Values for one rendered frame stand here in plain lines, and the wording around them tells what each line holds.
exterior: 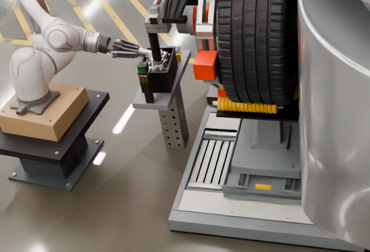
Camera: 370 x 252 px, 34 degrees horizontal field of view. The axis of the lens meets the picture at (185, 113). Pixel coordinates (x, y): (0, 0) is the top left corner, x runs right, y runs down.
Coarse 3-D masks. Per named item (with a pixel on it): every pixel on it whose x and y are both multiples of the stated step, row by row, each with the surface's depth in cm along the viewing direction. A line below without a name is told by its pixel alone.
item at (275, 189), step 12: (240, 120) 295; (228, 168) 273; (228, 180) 269; (240, 180) 263; (252, 180) 267; (264, 180) 266; (276, 180) 265; (288, 180) 259; (300, 180) 263; (228, 192) 266; (240, 192) 264; (252, 192) 262; (264, 192) 260; (276, 192) 258; (288, 192) 256; (300, 192) 255; (300, 204) 259
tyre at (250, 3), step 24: (240, 0) 204; (264, 0) 202; (288, 0) 205; (240, 24) 205; (264, 24) 203; (240, 48) 208; (264, 48) 205; (240, 72) 213; (264, 72) 211; (240, 96) 228; (264, 96) 222; (288, 96) 224
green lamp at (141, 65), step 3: (138, 63) 257; (141, 63) 257; (144, 63) 256; (147, 63) 257; (138, 66) 256; (141, 66) 255; (144, 66) 255; (147, 66) 257; (138, 69) 256; (141, 69) 256; (144, 69) 256; (147, 69) 257; (138, 72) 258; (141, 72) 257; (144, 72) 257; (147, 72) 257
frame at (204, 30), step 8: (200, 0) 214; (216, 0) 216; (200, 8) 214; (216, 8) 216; (200, 16) 214; (200, 24) 214; (208, 24) 213; (200, 32) 214; (208, 32) 213; (200, 40) 216; (200, 48) 218; (216, 48) 220; (208, 80) 227; (216, 80) 226; (216, 88) 246
